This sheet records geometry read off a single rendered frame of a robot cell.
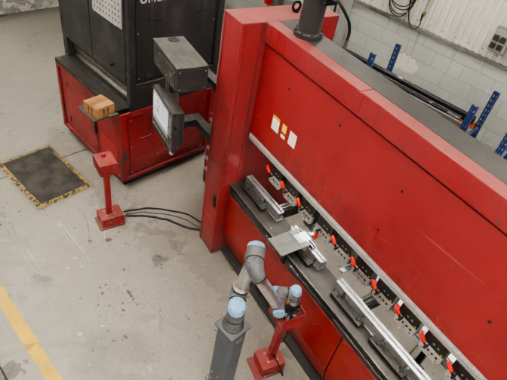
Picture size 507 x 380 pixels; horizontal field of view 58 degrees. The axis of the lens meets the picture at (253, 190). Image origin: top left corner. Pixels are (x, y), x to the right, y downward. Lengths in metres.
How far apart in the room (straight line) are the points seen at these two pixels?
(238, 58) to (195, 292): 2.11
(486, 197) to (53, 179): 4.28
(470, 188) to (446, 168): 0.15
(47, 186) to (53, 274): 1.17
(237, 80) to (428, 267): 1.79
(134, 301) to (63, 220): 1.22
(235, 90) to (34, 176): 2.78
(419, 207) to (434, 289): 0.46
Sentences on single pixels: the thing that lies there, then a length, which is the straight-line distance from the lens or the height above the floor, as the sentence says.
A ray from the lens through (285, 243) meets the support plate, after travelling 3.38.
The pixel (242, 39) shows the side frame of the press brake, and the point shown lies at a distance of 3.21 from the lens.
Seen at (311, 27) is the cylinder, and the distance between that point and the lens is 3.08.
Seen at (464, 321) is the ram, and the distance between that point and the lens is 2.66.
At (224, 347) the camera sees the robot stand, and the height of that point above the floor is 0.62.
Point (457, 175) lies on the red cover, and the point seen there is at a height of 2.25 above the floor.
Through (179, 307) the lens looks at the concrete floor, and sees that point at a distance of 4.14.
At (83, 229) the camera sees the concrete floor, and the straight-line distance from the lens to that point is 4.77.
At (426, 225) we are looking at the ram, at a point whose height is 1.89.
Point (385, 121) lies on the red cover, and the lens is 2.54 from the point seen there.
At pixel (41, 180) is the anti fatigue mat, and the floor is 0.02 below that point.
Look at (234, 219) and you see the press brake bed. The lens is 4.07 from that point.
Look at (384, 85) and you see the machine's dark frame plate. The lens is 2.78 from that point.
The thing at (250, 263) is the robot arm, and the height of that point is 1.40.
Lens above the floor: 3.44
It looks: 41 degrees down
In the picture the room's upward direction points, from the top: 12 degrees clockwise
